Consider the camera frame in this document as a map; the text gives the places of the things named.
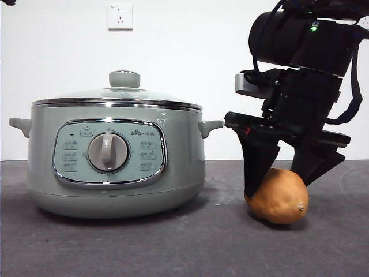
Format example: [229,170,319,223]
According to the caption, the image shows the brown potato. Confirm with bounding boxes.
[244,169,310,226]

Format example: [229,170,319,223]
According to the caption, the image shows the glass lid with green knob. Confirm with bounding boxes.
[31,70,202,112]

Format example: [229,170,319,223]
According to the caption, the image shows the pale green electric cooking pot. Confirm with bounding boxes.
[8,104,225,219]

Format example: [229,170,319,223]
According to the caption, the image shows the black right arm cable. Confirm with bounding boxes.
[325,43,364,125]

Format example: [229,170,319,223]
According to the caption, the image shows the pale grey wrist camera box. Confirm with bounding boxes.
[234,69,282,100]

